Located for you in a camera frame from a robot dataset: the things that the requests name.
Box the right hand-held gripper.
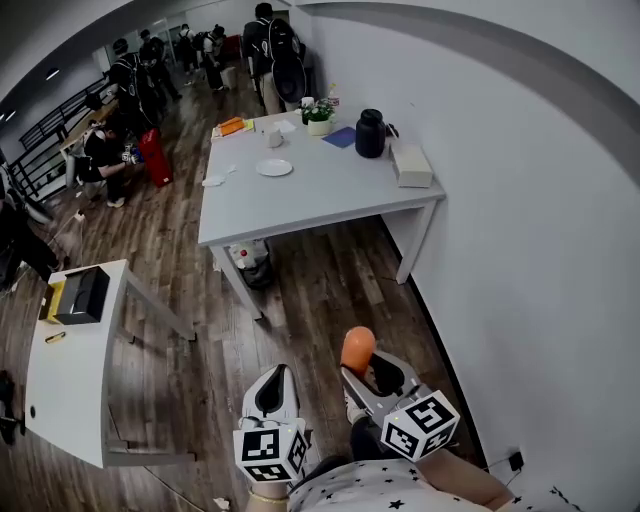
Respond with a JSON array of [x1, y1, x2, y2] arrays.
[[340, 349, 460, 462]]

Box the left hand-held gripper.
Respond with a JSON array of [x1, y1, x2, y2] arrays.
[[233, 363, 309, 484]]

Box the white plate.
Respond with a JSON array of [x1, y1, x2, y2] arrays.
[[255, 158, 294, 178]]

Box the person's left forearm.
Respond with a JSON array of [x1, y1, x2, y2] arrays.
[[246, 480, 292, 512]]

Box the person's right forearm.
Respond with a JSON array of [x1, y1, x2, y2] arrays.
[[413, 446, 516, 512]]

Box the person's white shoe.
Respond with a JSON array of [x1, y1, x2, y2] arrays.
[[344, 394, 370, 426]]

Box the person's black trousers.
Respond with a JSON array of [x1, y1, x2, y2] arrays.
[[298, 417, 401, 489]]

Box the white star-print shirt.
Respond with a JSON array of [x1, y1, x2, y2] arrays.
[[287, 457, 584, 512]]

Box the bin with black bag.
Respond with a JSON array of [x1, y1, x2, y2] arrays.
[[228, 239, 275, 291]]

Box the grey table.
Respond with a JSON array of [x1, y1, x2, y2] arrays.
[[197, 110, 447, 321]]

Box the white desk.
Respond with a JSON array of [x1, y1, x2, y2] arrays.
[[24, 258, 197, 469]]

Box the black box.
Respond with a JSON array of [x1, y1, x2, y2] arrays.
[[52, 266, 112, 327]]

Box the white tissue box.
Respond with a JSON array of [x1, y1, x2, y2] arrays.
[[389, 143, 434, 189]]

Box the yellow box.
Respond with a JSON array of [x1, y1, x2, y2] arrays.
[[38, 280, 67, 325]]

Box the black jug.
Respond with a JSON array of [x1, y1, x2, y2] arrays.
[[354, 108, 388, 160]]

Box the blue booklet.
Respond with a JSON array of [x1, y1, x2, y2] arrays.
[[321, 126, 358, 151]]

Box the red box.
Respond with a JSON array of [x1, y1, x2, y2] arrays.
[[137, 127, 174, 189]]

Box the orange cloth on yellow paper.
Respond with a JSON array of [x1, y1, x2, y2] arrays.
[[210, 117, 257, 144]]

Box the potted flower plant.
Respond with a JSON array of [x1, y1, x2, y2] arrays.
[[301, 98, 337, 137]]

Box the wooden table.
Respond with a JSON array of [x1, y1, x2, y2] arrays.
[[58, 97, 122, 159]]

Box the black railing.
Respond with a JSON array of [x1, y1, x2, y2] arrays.
[[0, 74, 117, 206]]

